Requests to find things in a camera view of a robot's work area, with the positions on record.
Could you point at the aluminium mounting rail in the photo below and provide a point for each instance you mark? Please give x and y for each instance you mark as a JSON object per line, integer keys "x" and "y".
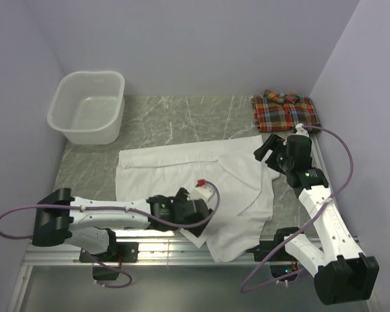
{"x": 151, "y": 251}

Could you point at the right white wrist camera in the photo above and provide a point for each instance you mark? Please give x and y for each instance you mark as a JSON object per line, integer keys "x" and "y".
{"x": 300, "y": 129}

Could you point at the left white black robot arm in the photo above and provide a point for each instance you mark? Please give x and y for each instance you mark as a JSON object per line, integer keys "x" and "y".
{"x": 90, "y": 225}

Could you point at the white plastic laundry basket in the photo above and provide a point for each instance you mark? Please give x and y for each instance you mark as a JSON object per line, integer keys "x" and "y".
{"x": 88, "y": 106}

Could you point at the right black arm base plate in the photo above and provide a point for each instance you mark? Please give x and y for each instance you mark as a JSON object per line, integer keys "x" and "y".
{"x": 280, "y": 264}

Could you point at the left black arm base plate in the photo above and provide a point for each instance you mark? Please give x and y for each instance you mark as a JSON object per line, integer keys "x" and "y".
{"x": 107, "y": 266}

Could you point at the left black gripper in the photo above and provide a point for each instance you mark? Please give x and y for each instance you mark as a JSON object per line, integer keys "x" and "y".
{"x": 182, "y": 195}

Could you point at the folded plaid flannel shirt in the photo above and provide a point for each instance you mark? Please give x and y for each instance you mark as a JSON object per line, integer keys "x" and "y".
{"x": 280, "y": 112}

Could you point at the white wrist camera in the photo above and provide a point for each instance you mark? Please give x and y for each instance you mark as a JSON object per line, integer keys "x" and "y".
{"x": 300, "y": 129}
{"x": 202, "y": 191}

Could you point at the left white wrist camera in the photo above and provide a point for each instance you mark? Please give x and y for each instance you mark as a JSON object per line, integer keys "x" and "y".
{"x": 202, "y": 191}

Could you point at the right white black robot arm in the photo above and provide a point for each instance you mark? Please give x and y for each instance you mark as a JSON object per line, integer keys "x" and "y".
{"x": 324, "y": 246}

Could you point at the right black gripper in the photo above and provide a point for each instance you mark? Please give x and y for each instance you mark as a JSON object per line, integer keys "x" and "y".
{"x": 273, "y": 142}

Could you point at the white long sleeve shirt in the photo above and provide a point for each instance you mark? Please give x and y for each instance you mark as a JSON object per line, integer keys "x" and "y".
{"x": 244, "y": 184}

